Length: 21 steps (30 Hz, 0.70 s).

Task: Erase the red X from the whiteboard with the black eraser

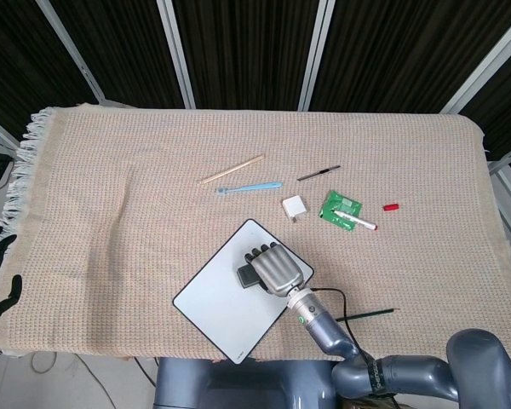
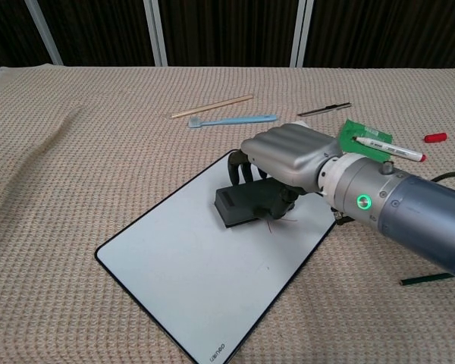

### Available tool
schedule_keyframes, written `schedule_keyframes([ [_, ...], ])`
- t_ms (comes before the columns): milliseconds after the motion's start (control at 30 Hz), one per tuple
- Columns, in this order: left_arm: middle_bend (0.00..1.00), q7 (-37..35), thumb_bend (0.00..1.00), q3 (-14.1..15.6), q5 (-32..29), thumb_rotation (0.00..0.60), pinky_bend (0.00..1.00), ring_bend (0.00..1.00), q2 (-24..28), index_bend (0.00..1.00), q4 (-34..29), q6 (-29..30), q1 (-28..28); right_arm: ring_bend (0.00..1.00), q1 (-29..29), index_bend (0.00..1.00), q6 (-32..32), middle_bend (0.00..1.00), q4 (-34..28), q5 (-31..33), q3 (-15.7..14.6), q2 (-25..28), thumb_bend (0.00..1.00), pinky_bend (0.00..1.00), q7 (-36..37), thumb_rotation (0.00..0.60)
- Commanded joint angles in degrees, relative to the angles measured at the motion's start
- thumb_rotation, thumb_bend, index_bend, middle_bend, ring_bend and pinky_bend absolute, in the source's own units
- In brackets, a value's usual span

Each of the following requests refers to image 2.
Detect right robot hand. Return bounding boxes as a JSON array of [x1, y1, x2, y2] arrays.
[[227, 123, 344, 221]]

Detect dark grey eraser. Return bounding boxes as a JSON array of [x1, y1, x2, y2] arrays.
[[214, 177, 289, 230]]

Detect small white whiteboard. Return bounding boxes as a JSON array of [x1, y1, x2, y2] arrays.
[[94, 149, 337, 364]]

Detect black pen upper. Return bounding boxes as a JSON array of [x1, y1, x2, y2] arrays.
[[297, 101, 353, 117]]

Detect black pen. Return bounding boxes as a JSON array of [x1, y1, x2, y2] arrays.
[[297, 101, 353, 117], [400, 272, 455, 287]]

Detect light blue toothbrush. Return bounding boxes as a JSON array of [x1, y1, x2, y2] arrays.
[[187, 114, 278, 129]]

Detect green foil packet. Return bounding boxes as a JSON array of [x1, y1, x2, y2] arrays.
[[337, 118, 394, 162]]

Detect wooden chopstick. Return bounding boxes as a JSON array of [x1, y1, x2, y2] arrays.
[[170, 94, 254, 119]]

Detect white marker with red tip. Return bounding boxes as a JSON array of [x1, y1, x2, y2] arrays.
[[351, 136, 428, 163]]

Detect black pen lower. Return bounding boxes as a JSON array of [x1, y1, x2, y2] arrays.
[[400, 272, 455, 287]]

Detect beige woven tablecloth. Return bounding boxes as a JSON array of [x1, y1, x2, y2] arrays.
[[0, 64, 455, 364]]

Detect aluminium frame post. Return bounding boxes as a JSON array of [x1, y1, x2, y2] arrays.
[[24, 0, 64, 66], [290, 0, 315, 68], [143, 0, 169, 67]]

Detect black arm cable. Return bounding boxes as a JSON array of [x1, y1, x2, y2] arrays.
[[428, 171, 455, 184]]

